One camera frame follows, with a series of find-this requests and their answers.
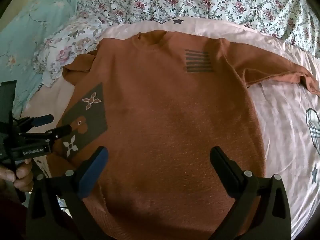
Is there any white floral quilt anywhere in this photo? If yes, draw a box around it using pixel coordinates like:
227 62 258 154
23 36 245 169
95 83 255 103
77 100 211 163
32 0 320 88

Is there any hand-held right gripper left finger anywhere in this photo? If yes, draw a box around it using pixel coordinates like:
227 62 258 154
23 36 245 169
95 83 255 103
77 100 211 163
26 146 109 240

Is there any orange printed sweatshirt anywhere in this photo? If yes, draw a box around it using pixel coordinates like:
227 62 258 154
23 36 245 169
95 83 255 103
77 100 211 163
51 30 320 240

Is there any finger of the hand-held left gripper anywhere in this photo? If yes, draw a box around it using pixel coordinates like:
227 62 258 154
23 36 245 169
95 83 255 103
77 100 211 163
26 124 73 143
19 114 54 130

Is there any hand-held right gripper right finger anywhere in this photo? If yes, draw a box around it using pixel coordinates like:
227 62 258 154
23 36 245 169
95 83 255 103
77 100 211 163
210 146 292 240

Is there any pink bed sheet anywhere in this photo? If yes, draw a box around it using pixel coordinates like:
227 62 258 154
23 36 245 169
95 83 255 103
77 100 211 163
22 17 320 240

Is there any person's left forearm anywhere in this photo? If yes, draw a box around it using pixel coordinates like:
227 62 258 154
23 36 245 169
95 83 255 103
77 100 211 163
0 185 30 240

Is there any teal floral blanket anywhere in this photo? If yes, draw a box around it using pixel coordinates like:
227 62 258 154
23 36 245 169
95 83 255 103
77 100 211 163
0 0 83 110

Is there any person's left hand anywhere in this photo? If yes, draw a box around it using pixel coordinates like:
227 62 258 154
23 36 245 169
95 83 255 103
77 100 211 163
0 161 34 193

